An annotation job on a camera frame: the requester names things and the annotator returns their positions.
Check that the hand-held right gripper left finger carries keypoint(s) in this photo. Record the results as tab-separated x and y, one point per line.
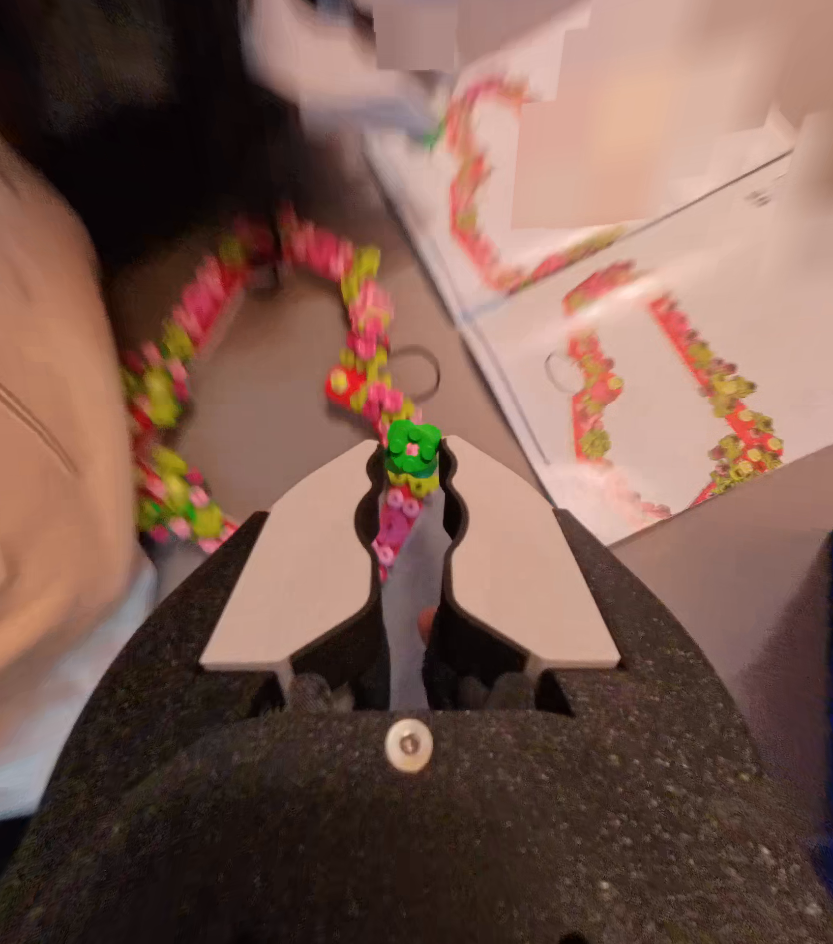
298	575

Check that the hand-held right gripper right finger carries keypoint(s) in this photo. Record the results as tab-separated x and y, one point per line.
527	582

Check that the green leaf brick piece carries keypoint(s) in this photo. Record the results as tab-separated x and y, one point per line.
410	450

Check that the red heart flower brick frame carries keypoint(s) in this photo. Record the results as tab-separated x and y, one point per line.
368	310

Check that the person's left forearm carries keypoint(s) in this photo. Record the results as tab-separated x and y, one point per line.
18	442

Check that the open instruction booklet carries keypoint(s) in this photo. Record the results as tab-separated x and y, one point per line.
520	354

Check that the white sheet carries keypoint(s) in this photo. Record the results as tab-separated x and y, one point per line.
33	737

